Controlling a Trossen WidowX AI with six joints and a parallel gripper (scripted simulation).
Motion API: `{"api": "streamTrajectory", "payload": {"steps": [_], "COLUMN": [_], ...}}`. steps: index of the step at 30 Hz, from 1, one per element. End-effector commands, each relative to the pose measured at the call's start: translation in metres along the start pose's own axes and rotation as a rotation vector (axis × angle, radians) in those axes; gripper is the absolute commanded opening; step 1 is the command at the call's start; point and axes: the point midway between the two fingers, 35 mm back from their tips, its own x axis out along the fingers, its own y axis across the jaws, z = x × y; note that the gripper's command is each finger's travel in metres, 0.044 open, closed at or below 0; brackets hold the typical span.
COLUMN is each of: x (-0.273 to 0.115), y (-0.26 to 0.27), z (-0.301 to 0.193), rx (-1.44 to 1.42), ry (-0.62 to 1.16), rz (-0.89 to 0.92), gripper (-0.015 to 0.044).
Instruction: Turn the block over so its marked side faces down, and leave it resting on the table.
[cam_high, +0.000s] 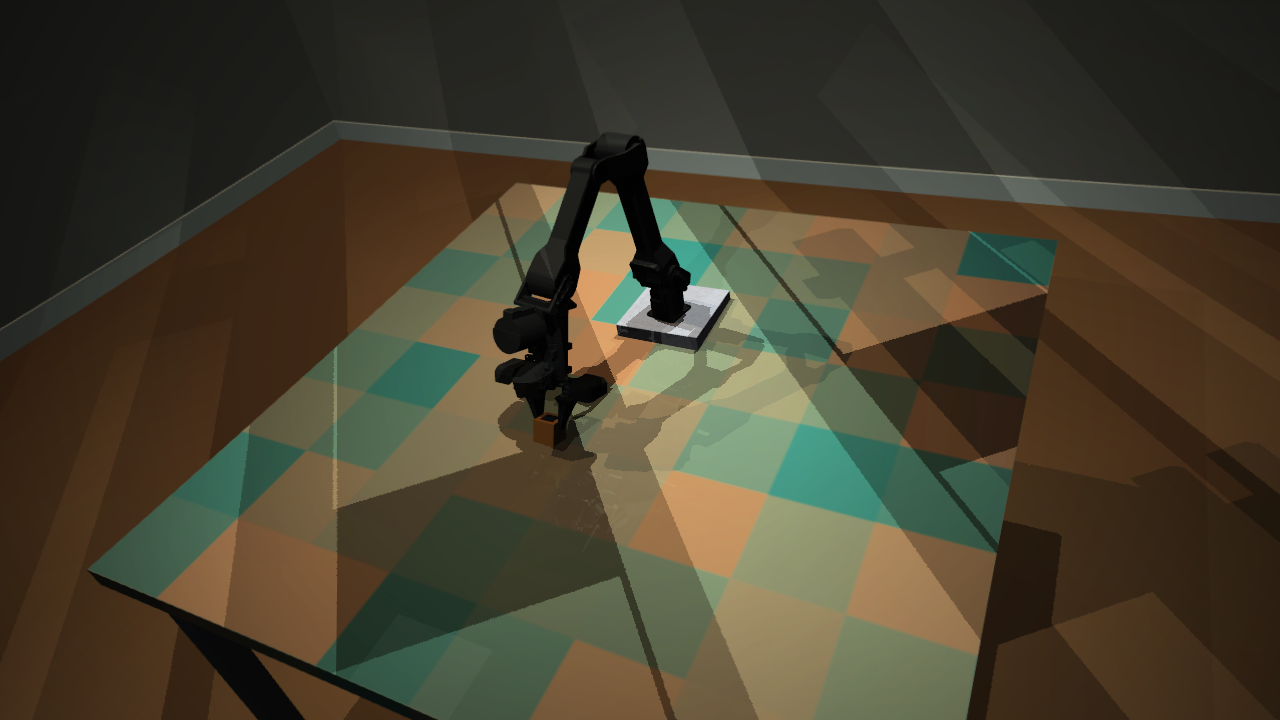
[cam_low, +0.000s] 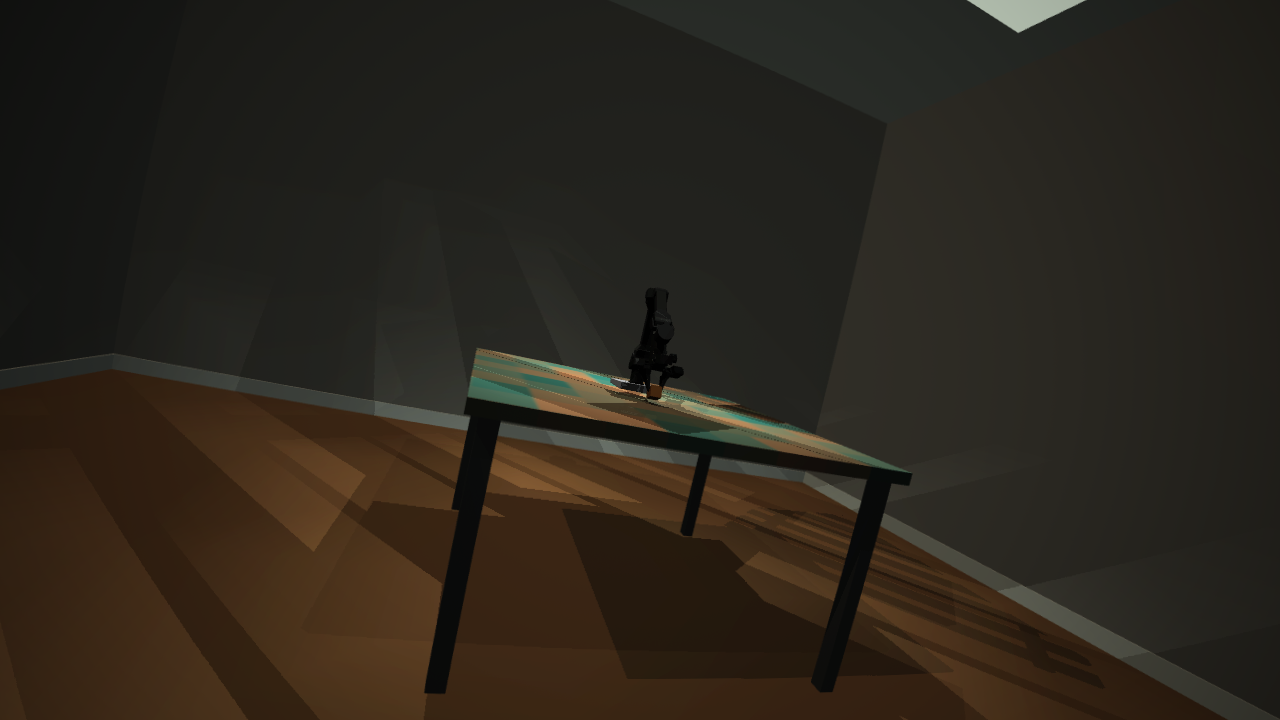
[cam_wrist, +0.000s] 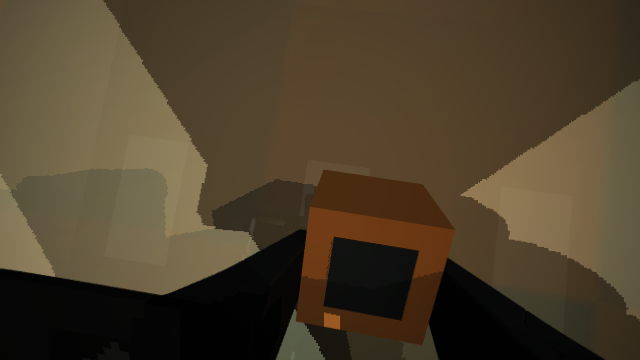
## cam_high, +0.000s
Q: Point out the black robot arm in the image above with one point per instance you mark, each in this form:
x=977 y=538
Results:
x=554 y=272

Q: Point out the brown block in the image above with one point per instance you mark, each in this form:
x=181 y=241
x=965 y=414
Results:
x=546 y=431

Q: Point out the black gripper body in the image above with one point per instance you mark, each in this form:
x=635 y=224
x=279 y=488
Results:
x=587 y=388

